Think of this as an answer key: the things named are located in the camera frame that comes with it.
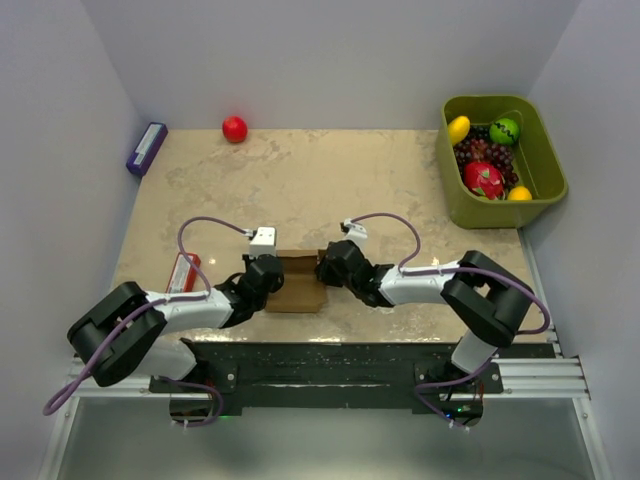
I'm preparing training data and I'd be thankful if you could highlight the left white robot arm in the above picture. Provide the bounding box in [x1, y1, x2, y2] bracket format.
[67, 255, 284, 392]

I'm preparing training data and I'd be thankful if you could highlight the red rectangular box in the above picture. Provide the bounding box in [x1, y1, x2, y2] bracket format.
[165, 253, 201, 294]

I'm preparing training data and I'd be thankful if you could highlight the purple cable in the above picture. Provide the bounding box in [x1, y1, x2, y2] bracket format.
[42, 216, 254, 417]
[344, 212, 551, 336]

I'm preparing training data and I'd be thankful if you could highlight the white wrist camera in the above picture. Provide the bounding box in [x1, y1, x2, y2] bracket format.
[340, 218, 368, 249]
[249, 226, 277, 258]

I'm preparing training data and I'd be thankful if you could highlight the red dragon fruit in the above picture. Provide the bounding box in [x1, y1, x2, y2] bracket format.
[463, 161, 505, 200]

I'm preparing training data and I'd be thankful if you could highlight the green plastic bin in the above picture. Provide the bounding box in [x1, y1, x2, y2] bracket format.
[435, 94, 568, 229]

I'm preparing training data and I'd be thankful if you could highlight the green striped fruit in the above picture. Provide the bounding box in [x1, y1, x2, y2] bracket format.
[489, 117, 520, 146]

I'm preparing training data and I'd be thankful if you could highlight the purple rectangular box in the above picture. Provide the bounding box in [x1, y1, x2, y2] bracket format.
[126, 122, 168, 178]

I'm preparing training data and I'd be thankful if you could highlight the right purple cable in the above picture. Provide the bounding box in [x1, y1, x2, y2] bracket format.
[344, 212, 551, 336]

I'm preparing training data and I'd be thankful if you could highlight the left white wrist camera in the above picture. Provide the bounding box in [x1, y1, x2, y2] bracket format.
[249, 226, 277, 258]

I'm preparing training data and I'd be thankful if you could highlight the small yellow orange fruit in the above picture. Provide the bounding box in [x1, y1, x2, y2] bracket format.
[507, 186, 533, 201]

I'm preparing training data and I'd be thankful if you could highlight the brown cardboard box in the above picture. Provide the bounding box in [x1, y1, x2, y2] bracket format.
[265, 249, 327, 314]

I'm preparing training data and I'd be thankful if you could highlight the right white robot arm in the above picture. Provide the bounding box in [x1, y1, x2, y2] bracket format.
[315, 240, 538, 393]

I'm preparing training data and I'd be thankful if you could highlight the yellow lemon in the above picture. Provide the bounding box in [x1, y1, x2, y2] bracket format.
[447, 116, 471, 146]

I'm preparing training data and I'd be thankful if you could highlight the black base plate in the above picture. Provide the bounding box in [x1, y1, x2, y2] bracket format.
[149, 342, 503, 421]

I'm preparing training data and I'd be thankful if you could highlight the purple grapes bunch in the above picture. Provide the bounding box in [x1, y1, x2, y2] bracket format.
[453, 126, 519, 188]

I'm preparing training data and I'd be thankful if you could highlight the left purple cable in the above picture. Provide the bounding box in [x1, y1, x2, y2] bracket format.
[42, 216, 254, 417]

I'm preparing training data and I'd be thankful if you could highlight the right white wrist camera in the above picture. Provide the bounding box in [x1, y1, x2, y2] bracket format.
[340, 218, 368, 249]

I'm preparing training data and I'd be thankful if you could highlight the red tomato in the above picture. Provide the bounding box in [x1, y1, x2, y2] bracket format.
[222, 116, 248, 144]

